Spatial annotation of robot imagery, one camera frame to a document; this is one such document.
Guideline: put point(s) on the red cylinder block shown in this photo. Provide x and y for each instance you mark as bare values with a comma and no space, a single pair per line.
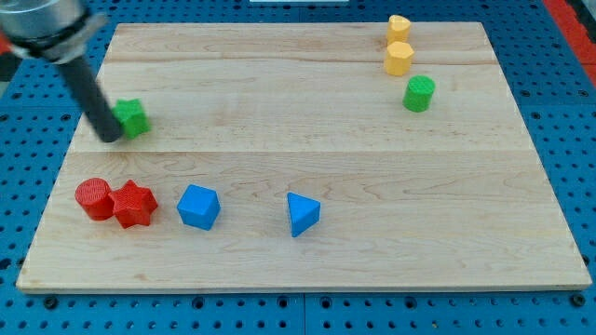
93,196

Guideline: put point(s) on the yellow hexagon block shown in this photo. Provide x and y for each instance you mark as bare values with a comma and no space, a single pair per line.
398,59

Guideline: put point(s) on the yellow heart block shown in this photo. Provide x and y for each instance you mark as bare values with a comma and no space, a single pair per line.
398,29

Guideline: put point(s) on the red star block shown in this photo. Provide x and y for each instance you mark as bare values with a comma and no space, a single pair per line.
133,205

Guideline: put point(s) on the blue cube block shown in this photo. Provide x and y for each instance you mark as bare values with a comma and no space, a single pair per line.
199,207

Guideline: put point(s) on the blue triangle block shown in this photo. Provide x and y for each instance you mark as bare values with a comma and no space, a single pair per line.
304,212

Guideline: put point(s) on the green cylinder block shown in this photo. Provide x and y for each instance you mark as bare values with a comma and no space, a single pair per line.
418,93

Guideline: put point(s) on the green star block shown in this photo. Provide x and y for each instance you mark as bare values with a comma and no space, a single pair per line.
132,117

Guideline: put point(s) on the light wooden board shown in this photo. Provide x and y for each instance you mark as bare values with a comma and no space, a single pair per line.
453,199

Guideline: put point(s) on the silver cylindrical robot end effector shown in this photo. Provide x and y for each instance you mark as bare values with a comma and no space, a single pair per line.
54,30

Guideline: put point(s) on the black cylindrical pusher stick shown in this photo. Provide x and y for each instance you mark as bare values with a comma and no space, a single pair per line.
87,93

